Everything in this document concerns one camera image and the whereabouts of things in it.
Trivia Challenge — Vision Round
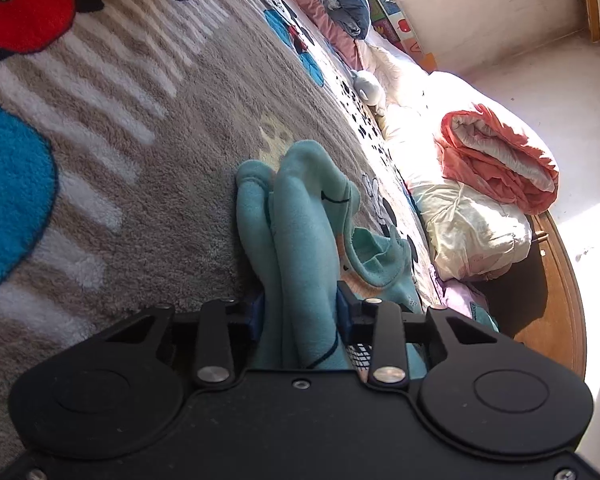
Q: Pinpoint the teal child sweatshirt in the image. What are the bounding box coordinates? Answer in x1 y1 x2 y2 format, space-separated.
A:
236 140 424 370

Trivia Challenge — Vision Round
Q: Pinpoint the pink green patterned pillow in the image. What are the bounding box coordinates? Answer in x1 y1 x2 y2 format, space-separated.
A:
442 280 500 332

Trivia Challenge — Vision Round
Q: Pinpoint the cream floral pillow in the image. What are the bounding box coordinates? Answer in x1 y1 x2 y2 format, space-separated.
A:
410 179 533 281

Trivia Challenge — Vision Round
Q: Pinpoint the wooden bed headboard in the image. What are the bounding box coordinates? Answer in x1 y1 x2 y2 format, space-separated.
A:
475 212 586 377

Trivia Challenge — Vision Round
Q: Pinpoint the coral white rolled quilt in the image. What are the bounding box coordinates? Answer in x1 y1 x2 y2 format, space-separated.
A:
434 99 559 214

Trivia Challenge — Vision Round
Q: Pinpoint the white fluffy duvet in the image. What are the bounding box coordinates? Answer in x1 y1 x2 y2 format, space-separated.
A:
358 41 507 180

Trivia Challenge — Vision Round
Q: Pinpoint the small white plush toy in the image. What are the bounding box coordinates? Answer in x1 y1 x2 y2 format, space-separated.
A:
353 70 386 106

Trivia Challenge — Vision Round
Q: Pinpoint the Mickey Mouse plush blanket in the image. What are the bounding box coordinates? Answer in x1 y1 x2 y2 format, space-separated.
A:
0 0 438 469

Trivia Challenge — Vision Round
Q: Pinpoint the colourful alphabet foam mat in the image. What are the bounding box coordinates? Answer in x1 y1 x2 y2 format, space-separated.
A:
368 0 438 73

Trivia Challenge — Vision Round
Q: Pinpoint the pink floral quilt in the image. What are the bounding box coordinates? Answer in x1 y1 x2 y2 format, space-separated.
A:
294 0 364 70

